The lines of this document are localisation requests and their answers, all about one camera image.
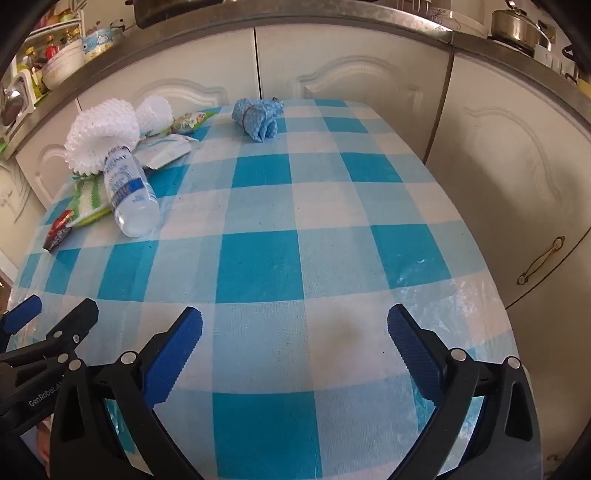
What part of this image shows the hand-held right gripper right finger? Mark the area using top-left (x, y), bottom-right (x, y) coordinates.
top-left (387, 304), bottom-right (542, 480)

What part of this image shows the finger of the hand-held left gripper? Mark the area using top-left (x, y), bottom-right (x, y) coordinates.
top-left (0, 294), bottom-right (43, 352)
top-left (0, 298), bottom-right (100, 372)

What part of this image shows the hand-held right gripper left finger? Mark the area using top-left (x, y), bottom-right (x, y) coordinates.
top-left (50, 305), bottom-right (206, 480)

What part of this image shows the red black snack wrapper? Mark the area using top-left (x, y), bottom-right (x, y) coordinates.
top-left (43, 209), bottom-right (75, 253)

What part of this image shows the green white striped cloth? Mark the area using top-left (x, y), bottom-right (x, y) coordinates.
top-left (67, 174), bottom-right (116, 228)

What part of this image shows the clear plastic bottle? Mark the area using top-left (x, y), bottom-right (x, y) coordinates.
top-left (102, 145), bottom-right (161, 238)

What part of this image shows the large white foam net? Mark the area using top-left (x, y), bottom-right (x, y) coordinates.
top-left (65, 98), bottom-right (140, 176)

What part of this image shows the white plastic packet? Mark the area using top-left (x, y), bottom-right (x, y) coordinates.
top-left (134, 134), bottom-right (200, 171)

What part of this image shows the small white foam net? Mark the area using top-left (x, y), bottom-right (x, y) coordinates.
top-left (135, 95), bottom-right (174, 136)

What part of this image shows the green snack wrapper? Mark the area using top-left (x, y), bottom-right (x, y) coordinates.
top-left (171, 110), bottom-right (217, 136)

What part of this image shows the blue cloth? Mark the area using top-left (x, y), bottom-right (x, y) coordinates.
top-left (230, 97), bottom-right (284, 143)

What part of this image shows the white refrigerator with leaf print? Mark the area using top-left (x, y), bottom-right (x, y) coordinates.
top-left (0, 157), bottom-right (44, 282)

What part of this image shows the blue white checkered tablecloth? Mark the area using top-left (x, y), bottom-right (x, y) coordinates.
top-left (7, 98), bottom-right (527, 480)

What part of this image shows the white dish rack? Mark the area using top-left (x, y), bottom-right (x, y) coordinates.
top-left (0, 9), bottom-right (85, 125)

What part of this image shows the white bowl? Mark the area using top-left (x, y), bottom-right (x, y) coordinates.
top-left (41, 42), bottom-right (86, 90)

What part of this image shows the blue white printed container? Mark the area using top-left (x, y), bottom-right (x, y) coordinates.
top-left (82, 28), bottom-right (126, 63)

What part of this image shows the steel cooking pot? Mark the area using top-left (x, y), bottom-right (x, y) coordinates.
top-left (490, 0), bottom-right (546, 49)

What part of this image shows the grey kitchen countertop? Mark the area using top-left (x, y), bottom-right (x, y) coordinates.
top-left (0, 4), bottom-right (591, 158)

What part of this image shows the brass cabinet handle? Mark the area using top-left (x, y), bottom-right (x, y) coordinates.
top-left (517, 236), bottom-right (566, 285)

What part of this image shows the white cabinet door with handle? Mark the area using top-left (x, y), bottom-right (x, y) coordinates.
top-left (424, 50), bottom-right (591, 311)

